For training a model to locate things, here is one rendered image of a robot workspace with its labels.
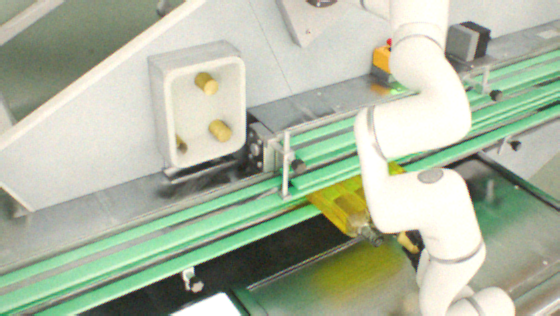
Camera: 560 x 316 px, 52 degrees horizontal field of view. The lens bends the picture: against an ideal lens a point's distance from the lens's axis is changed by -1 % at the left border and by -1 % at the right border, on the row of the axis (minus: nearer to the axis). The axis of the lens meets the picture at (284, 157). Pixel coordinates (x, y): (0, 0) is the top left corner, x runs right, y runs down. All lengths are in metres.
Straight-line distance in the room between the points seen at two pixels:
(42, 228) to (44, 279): 0.12
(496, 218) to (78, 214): 1.05
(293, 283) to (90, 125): 0.54
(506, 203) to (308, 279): 0.65
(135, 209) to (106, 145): 0.14
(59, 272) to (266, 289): 0.43
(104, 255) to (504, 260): 0.93
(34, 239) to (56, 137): 0.20
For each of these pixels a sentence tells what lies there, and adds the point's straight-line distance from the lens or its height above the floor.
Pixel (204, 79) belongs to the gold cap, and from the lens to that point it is 1.19.
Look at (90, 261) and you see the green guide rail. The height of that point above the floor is 0.93.
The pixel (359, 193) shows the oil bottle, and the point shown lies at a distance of 1.30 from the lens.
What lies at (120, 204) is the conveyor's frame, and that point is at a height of 0.82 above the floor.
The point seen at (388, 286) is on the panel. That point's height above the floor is 1.17.
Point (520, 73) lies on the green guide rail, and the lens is 1.72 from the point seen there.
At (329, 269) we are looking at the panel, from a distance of 1.33.
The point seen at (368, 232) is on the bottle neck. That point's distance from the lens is 1.23.
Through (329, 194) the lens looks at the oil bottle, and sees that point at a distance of 1.29.
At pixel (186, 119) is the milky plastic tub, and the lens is 1.25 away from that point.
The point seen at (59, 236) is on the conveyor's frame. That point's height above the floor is 0.86.
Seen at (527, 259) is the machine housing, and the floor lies 1.26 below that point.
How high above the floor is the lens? 1.76
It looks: 43 degrees down
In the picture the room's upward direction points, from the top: 132 degrees clockwise
